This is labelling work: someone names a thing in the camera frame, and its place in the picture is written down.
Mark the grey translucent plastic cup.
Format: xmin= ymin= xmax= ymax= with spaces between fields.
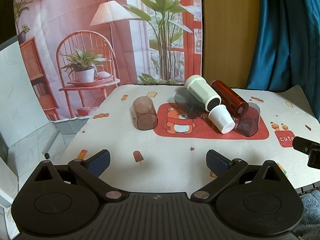
xmin=174 ymin=88 xmax=205 ymax=119

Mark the small white ribbed cup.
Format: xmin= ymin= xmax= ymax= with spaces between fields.
xmin=208 ymin=105 xmax=235 ymax=134

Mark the teal blue curtain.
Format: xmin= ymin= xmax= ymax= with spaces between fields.
xmin=246 ymin=0 xmax=319 ymax=119

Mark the white folding board stand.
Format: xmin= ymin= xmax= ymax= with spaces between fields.
xmin=1 ymin=36 xmax=49 ymax=147

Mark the white cartoon bear table mat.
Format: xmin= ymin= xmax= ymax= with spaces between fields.
xmin=59 ymin=85 xmax=319 ymax=194

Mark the red translucent plastic cup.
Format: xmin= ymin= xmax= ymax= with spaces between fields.
xmin=210 ymin=80 xmax=248 ymax=118

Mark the pink living room backdrop poster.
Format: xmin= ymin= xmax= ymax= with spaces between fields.
xmin=13 ymin=0 xmax=202 ymax=121

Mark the brown translucent plastic cup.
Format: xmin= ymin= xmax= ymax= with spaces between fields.
xmin=132 ymin=96 xmax=158 ymax=131

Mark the pale green ribbed cup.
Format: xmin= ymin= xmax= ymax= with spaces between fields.
xmin=184 ymin=75 xmax=221 ymax=112

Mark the purple translucent plastic cup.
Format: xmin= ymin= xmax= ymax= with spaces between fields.
xmin=238 ymin=102 xmax=260 ymax=137

